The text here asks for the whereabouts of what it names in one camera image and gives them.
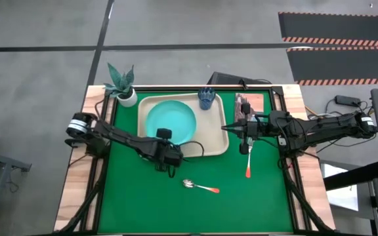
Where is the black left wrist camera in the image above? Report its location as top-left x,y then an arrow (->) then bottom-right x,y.
156,128 -> 173,139

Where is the fork with orange handle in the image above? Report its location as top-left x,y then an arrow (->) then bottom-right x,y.
245,136 -> 254,179

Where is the black striped-edge floor mat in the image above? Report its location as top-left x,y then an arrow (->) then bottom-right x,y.
286,47 -> 378,86
278,11 -> 378,47

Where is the green table mat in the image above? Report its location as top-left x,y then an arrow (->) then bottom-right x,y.
97,90 -> 294,234

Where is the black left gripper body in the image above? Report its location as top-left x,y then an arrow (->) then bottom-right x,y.
141,139 -> 184,168

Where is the spoon with orange handle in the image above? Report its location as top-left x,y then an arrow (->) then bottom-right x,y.
182,178 -> 221,194

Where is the blue faceted cup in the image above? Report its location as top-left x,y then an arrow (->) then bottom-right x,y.
198,87 -> 217,111

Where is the beige plastic tray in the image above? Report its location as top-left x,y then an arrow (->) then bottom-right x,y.
137,92 -> 230,158

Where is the teal round plate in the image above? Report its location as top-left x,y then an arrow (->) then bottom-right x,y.
145,100 -> 198,146

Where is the black power adapter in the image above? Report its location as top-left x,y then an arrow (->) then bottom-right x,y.
335,94 -> 362,106

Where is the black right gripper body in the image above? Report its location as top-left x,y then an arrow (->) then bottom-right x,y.
240,117 -> 270,140

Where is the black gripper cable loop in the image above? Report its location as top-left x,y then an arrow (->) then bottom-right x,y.
177,140 -> 205,163

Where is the white plant pot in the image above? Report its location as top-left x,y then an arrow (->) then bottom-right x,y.
116,88 -> 138,108

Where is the green snake plant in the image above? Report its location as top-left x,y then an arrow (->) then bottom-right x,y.
102,62 -> 135,98

